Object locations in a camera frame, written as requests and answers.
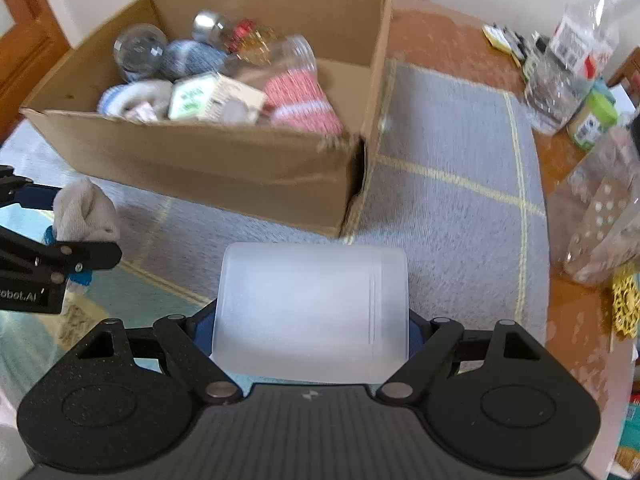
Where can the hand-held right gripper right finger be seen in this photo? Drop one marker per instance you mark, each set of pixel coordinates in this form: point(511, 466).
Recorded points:
point(416, 331)

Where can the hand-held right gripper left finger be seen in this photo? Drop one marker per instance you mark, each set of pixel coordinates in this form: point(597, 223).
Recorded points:
point(201, 335)

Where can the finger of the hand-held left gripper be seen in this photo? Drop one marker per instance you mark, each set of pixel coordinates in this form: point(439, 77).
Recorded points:
point(85, 255)
point(35, 196)

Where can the white knit sock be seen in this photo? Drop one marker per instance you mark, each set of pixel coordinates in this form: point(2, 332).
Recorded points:
point(85, 210)

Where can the white frosted plastic bottle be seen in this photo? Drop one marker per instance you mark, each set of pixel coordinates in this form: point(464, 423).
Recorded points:
point(310, 310)

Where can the white sock with blue stripe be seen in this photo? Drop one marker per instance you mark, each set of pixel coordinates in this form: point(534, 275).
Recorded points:
point(125, 95)

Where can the brown cardboard box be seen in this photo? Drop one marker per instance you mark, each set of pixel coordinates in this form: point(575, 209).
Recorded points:
point(200, 170)

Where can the clear jar with dark contents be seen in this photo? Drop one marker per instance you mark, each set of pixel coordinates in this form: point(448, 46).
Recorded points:
point(140, 52)

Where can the blue grey sock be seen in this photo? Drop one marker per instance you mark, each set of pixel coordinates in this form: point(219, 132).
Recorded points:
point(192, 60)

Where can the beige carton box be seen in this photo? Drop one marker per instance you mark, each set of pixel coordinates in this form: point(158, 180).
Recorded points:
point(240, 94)

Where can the pink knit sock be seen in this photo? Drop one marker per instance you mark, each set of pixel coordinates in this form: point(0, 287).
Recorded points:
point(300, 100)

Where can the clear bottle of yellow capsules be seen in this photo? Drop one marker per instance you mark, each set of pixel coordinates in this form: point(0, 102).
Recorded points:
point(240, 35)

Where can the wooden door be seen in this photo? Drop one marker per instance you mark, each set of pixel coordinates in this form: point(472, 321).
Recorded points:
point(25, 35)

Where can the blue checked table mat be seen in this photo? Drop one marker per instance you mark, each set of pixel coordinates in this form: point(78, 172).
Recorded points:
point(450, 160)

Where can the clear plastic storage container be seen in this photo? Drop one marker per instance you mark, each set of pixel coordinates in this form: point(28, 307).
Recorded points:
point(595, 220)

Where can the gold filigree ornament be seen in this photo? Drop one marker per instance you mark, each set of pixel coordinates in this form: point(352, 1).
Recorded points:
point(627, 305)

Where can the small green-lid bottle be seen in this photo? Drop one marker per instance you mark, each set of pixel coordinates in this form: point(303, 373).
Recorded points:
point(592, 120)

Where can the yellow sticky notepad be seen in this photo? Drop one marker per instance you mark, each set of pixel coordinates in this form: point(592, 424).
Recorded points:
point(496, 40)

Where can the bunch of pens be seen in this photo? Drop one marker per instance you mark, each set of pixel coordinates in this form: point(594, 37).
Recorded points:
point(525, 47)

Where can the clear plastic water bottle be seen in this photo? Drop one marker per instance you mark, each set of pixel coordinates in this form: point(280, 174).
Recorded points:
point(570, 60)

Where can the wooden chair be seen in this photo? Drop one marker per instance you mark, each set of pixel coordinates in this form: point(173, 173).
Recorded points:
point(627, 72)

